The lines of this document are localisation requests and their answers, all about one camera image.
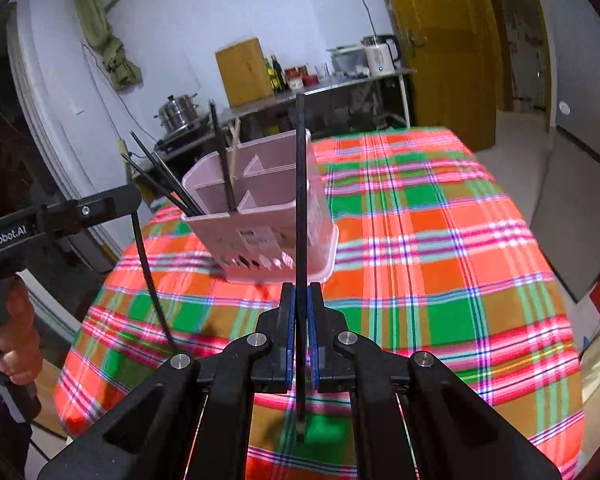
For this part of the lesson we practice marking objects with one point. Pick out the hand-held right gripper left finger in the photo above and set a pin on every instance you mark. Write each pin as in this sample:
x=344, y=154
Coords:
x=290, y=340

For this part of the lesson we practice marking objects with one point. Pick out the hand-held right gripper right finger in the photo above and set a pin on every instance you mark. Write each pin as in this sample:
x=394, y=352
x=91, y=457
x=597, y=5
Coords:
x=314, y=340

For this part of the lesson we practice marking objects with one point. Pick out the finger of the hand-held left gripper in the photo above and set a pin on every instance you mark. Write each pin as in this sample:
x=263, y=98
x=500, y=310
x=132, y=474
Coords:
x=100, y=207

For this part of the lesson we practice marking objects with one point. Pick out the black chopstick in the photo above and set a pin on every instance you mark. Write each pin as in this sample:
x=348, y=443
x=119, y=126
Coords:
x=220, y=150
x=147, y=270
x=160, y=165
x=300, y=185
x=150, y=182

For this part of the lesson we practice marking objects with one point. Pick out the pink utensil holder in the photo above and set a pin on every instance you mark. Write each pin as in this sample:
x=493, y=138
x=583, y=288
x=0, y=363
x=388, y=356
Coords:
x=265, y=230

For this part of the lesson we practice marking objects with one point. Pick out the person's left forearm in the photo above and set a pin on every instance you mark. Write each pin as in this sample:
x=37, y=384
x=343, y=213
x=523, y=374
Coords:
x=0, y=435

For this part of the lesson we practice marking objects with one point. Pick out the person's left hand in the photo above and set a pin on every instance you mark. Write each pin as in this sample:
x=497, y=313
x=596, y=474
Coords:
x=22, y=350

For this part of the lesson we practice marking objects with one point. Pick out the white power strip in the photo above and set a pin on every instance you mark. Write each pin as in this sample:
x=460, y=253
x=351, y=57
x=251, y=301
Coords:
x=124, y=151

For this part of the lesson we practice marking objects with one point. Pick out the black induction cooker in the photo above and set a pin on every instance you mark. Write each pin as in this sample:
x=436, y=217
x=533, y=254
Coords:
x=182, y=137

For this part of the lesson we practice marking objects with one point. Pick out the steel steamer pot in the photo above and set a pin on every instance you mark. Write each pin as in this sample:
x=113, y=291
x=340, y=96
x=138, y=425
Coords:
x=177, y=112

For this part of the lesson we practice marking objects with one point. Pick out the plaid tablecloth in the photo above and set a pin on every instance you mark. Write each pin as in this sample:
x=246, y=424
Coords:
x=430, y=260

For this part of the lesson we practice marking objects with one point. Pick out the green tied curtain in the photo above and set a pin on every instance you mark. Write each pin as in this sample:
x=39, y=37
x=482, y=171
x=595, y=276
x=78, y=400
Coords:
x=107, y=45

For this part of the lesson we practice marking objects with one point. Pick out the wooden cutting board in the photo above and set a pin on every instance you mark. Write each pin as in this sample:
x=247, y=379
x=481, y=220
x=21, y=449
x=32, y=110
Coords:
x=245, y=72

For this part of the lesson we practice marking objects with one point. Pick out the green glass bottle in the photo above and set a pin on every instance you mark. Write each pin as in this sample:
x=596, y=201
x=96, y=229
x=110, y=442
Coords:
x=269, y=77

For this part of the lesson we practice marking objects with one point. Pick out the dark oil bottle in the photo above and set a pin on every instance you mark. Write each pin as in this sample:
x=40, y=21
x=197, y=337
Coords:
x=278, y=75

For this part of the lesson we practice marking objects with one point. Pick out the small red container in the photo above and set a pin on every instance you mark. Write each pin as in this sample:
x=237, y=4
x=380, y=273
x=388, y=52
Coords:
x=310, y=80

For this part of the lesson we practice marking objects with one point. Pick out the steel kitchen shelf table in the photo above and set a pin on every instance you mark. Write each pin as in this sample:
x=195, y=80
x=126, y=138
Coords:
x=340, y=85

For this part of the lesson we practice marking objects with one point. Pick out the clear drinking glass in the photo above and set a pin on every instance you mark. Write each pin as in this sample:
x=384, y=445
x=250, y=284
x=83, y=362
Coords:
x=322, y=72

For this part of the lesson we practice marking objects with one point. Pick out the clear plastic lidded container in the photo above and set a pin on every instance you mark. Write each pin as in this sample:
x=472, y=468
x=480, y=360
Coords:
x=347, y=62

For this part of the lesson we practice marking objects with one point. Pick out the white electric kettle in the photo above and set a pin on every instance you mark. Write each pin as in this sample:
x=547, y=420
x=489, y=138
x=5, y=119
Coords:
x=380, y=57

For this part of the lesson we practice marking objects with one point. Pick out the yellow wooden door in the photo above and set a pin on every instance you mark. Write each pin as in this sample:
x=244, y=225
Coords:
x=440, y=45

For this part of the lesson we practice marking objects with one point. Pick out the white wall switch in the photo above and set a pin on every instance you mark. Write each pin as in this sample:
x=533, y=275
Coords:
x=78, y=108

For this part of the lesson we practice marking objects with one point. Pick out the white sliding door frame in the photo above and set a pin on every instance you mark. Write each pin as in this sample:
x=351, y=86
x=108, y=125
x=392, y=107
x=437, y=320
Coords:
x=40, y=125

